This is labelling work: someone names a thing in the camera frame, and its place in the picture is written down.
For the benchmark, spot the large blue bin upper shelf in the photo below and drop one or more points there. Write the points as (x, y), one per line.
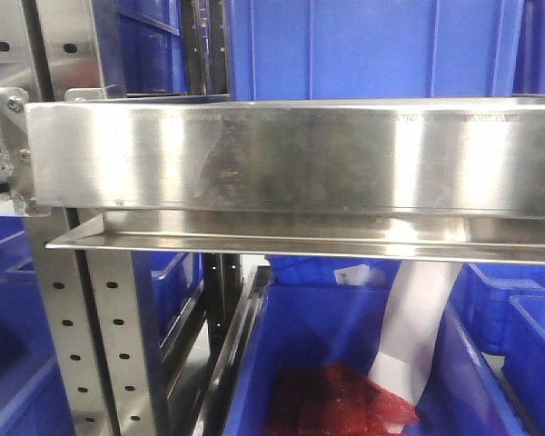
(300, 50)

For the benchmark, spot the perforated steel shelf upright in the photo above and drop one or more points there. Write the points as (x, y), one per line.
(99, 304)

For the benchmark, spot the stainless steel shelf tray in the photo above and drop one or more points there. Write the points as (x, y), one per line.
(451, 179)

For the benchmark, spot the blue bin with red items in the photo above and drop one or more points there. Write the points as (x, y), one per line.
(312, 326)

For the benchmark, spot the white label in bin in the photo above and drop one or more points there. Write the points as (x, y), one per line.
(353, 275)

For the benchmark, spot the blue bin behind upright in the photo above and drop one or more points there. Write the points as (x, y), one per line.
(175, 276)

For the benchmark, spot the red mesh packets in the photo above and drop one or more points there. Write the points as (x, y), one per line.
(335, 400)

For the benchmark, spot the blue bin upper left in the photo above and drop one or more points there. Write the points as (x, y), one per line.
(152, 46)

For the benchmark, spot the blue bin lower right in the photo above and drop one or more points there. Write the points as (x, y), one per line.
(502, 307)

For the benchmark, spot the blue bin lower left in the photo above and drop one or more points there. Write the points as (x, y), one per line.
(32, 397)

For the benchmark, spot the black perforated rack post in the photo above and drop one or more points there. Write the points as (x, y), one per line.
(204, 46)

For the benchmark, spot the steel corner bracket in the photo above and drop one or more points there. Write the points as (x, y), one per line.
(16, 154)

